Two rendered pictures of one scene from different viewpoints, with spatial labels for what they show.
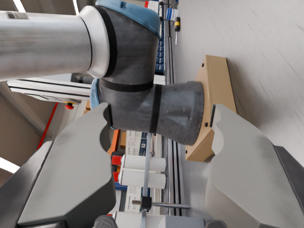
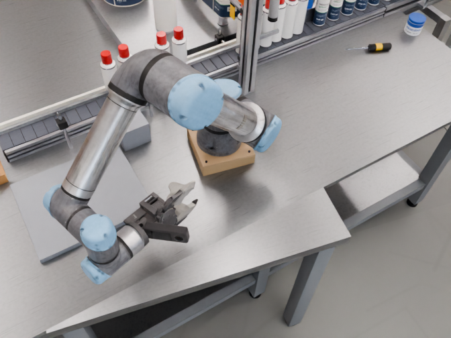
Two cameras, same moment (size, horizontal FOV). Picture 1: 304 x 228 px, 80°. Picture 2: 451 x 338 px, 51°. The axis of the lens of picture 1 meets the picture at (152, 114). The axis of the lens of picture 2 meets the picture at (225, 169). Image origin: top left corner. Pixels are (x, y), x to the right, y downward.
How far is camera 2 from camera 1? 125 cm
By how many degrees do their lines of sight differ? 50
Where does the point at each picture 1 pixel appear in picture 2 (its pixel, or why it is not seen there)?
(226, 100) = (221, 168)
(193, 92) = (227, 151)
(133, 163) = (177, 51)
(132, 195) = not seen: outside the picture
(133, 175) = not seen: hidden behind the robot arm
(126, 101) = not seen: hidden behind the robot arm
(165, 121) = (209, 135)
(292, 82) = (217, 204)
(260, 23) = (254, 190)
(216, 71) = (241, 161)
